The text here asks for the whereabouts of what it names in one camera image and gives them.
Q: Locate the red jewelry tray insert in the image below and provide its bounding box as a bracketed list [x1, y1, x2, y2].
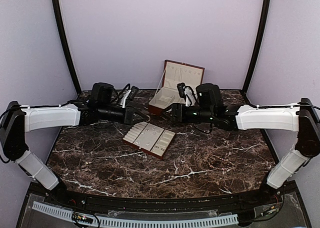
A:
[122, 122, 176, 160]

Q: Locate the black corner frame post right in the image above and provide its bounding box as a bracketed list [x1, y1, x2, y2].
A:
[241, 0, 271, 96]

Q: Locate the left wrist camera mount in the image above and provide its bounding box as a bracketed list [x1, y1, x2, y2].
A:
[116, 84, 140, 108]

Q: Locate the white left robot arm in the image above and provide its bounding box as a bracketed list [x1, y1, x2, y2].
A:
[0, 101, 150, 206]

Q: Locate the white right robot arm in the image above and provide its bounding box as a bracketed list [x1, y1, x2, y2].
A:
[161, 98, 320, 205]

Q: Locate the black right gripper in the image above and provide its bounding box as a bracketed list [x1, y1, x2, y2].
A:
[160, 103, 215, 123]

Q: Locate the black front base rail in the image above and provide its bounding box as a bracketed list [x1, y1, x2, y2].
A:
[45, 188, 285, 213]

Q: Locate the red open jewelry box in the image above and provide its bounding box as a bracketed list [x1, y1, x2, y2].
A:
[148, 60, 205, 115]

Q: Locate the black corner frame post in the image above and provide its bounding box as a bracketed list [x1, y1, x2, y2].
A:
[241, 0, 271, 96]
[51, 0, 82, 95]

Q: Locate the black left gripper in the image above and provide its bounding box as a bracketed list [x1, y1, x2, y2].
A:
[98, 103, 148, 126]

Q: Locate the white slotted cable duct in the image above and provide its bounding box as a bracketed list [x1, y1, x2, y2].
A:
[31, 201, 239, 227]

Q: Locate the black corner frame post left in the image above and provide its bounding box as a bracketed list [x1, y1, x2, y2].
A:
[51, 0, 82, 95]

